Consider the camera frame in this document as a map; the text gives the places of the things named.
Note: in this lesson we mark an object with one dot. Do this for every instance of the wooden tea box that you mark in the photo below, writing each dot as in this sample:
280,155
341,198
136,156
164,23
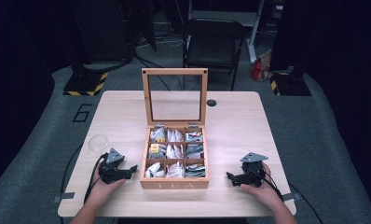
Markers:
175,124

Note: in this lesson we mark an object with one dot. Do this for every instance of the black round table grommet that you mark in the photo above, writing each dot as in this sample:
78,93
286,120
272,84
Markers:
211,103

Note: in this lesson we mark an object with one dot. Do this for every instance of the striped black stand base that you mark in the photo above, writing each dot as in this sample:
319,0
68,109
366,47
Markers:
85,84
289,84

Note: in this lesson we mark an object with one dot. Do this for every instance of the clear glass cup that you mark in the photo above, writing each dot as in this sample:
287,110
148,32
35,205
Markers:
98,143

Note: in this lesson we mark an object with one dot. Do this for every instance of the black folding chair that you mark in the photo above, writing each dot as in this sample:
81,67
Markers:
213,46

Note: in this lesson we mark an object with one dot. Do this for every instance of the person's right hand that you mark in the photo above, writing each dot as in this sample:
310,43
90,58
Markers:
264,191

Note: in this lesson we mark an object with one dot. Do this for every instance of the person's left hand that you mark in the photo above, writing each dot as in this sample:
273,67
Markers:
104,190

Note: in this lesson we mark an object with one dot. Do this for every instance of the pile of assorted tea bags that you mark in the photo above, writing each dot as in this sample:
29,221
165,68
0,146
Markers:
175,152

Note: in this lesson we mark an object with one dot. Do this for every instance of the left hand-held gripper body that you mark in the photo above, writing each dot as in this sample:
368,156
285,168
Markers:
109,169

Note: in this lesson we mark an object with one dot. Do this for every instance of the grey tape strip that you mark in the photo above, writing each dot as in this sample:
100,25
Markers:
64,197
291,196

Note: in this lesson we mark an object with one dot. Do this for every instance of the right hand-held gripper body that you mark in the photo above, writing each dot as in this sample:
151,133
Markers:
252,172

